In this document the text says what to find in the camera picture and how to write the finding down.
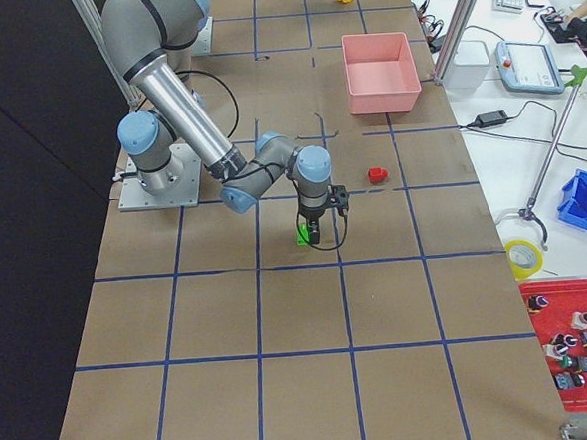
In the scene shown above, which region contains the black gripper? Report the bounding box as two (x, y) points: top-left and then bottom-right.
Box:
(296, 184), (350, 245)

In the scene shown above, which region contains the green toy block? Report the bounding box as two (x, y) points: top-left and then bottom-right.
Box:
(296, 223), (310, 246)

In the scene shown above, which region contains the pink plastic box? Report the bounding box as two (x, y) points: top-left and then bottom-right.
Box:
(341, 32), (422, 115)

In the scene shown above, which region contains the red toy block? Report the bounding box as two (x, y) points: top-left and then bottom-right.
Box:
(367, 167), (390, 185)

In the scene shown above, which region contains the black power adapter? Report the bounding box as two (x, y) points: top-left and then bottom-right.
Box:
(472, 110), (509, 128)

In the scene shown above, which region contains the yellow tape roll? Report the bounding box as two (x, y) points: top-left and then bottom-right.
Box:
(505, 239), (543, 280)

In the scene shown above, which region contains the metal reacher grabber tool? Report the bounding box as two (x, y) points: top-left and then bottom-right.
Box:
(494, 65), (587, 252)

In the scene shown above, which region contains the white plastic container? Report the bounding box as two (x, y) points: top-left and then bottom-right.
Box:
(445, 40), (490, 89)

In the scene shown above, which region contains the robot teach pendant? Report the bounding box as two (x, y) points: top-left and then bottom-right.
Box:
(494, 41), (565, 95)

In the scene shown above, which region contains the red parts tray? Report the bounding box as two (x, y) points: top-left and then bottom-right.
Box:
(520, 278), (587, 412)

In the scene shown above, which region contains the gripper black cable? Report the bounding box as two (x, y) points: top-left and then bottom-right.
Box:
(306, 208), (354, 253)

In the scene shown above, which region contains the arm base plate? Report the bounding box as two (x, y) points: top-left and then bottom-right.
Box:
(118, 143), (202, 211)

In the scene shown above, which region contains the aluminium frame post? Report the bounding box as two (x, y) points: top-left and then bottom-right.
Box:
(71, 0), (141, 111)

